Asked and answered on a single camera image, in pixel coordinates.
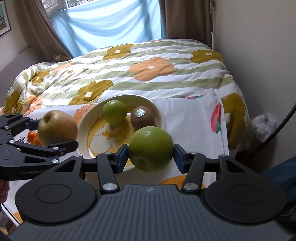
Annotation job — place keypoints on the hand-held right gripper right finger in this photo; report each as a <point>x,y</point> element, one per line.
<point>179,160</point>

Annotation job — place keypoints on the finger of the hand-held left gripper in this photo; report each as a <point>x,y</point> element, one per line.
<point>60,147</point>
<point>18,121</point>

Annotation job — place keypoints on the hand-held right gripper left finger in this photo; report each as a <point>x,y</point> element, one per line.
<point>122,159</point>

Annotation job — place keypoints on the red-orange tomato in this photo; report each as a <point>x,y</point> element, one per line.
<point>31,134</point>

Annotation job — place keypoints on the brownish yellow apple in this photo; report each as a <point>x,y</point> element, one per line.
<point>57,127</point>

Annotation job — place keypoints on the large green apple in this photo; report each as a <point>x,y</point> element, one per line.
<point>150,149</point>

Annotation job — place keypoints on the cream bowl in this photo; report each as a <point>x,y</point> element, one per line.
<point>99,134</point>

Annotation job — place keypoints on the white persimmon print cloth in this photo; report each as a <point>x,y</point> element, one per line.
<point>192,120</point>

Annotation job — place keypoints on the brown kiwi with sticker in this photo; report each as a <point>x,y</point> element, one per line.
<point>144,119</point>

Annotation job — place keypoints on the small green apple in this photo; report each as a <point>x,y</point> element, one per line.
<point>114,112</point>

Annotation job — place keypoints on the beige headboard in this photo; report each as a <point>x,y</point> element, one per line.
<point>13,60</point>

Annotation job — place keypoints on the floral pillow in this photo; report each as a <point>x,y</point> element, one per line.
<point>60,57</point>

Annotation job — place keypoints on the white plastic bag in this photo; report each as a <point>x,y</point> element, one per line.
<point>263,127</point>

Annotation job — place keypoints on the brown curtain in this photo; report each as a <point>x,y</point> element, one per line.
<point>185,18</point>
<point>39,30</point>

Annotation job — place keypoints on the floral striped blanket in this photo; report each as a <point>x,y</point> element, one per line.
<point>148,67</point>

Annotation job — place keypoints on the dark blue cloth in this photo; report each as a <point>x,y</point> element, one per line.
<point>282,176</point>

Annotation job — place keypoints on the window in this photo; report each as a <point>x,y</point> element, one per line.
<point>53,4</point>

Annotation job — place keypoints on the light blue cloth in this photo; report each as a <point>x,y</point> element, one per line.
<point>104,25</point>

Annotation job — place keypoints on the framed wall picture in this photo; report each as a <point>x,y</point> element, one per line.
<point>4,16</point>

